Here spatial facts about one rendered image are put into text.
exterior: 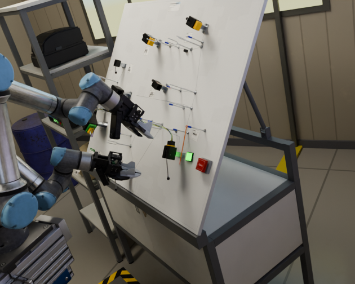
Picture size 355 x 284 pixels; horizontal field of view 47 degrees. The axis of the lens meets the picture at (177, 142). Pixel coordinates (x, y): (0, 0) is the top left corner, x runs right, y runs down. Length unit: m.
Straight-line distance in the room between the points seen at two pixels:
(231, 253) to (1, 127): 1.11
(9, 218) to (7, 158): 0.18
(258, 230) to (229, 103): 0.63
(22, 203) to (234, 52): 1.00
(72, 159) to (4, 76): 0.49
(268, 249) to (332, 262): 0.77
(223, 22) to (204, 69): 0.21
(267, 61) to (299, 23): 0.43
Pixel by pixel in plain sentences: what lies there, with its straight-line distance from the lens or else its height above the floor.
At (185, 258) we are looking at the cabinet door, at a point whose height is 0.59.
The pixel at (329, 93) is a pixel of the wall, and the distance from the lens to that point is 3.71.
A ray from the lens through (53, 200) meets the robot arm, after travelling 1.58.
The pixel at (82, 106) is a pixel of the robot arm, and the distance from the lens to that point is 1.50.
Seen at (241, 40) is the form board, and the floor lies 1.53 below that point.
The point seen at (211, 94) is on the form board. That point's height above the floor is 1.33.
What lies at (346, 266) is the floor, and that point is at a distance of 2.75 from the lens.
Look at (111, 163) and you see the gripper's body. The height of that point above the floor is 1.23.
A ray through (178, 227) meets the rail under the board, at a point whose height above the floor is 0.86.
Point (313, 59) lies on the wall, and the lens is 3.63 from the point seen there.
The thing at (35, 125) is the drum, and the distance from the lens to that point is 4.17.
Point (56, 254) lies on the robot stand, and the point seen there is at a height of 1.02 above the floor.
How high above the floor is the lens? 1.91
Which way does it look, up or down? 25 degrees down
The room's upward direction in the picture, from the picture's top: 15 degrees counter-clockwise
